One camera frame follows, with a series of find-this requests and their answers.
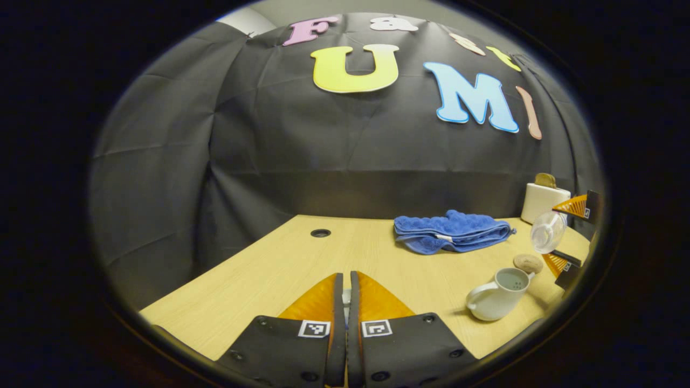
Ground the white ceramic teacup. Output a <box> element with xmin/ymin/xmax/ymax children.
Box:
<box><xmin>466</xmin><ymin>268</ymin><xmax>535</xmax><ymax>322</ymax></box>

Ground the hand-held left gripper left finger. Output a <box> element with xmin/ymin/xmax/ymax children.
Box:
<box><xmin>154</xmin><ymin>272</ymin><xmax>346</xmax><ymax>387</ymax></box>

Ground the blue folded towel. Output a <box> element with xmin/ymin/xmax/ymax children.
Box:
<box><xmin>394</xmin><ymin>210</ymin><xmax>516</xmax><ymax>255</ymax></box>

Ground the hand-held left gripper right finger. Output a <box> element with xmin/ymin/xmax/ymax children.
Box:
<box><xmin>347</xmin><ymin>271</ymin><xmax>480</xmax><ymax>387</ymax></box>

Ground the white toaster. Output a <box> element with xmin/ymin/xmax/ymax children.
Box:
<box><xmin>521</xmin><ymin>183</ymin><xmax>572</xmax><ymax>225</ymax></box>

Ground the clear plastic water bottle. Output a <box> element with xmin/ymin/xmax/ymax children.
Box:
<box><xmin>530</xmin><ymin>211</ymin><xmax>568</xmax><ymax>254</ymax></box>

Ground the black backdrop cloth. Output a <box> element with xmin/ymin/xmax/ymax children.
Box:
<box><xmin>89</xmin><ymin>13</ymin><xmax>604</xmax><ymax>308</ymax></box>

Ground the round brown coaster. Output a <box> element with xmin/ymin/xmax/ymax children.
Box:
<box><xmin>513</xmin><ymin>254</ymin><xmax>544</xmax><ymax>274</ymax></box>

